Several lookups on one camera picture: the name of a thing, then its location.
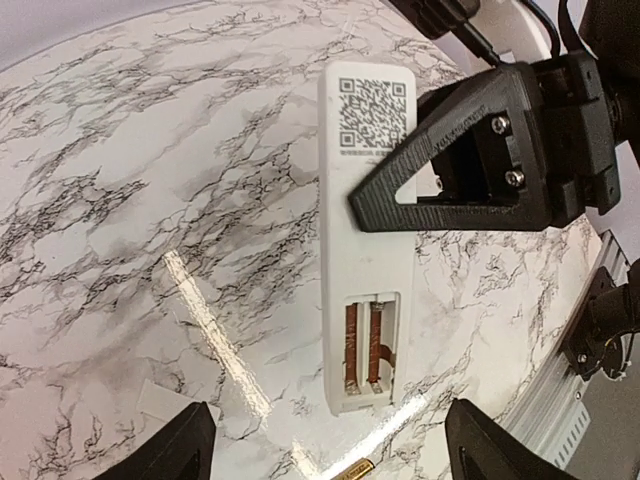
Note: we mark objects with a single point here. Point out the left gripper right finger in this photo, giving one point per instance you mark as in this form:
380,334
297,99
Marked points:
480,449

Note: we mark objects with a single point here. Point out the green gold battery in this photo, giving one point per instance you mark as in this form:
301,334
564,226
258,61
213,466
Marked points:
356,471

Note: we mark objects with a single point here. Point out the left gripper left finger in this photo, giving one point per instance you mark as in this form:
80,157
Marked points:
182,449

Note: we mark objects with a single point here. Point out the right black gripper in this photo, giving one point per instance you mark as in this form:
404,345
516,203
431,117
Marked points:
477,161

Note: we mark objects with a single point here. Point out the white battery cover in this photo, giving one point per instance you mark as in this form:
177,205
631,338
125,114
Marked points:
160,403

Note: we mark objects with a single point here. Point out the white remote control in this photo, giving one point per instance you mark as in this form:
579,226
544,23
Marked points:
364,111

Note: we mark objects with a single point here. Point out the front aluminium rail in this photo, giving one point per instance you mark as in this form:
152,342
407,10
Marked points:
552,418

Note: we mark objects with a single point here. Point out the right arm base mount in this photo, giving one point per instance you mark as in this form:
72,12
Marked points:
608,313

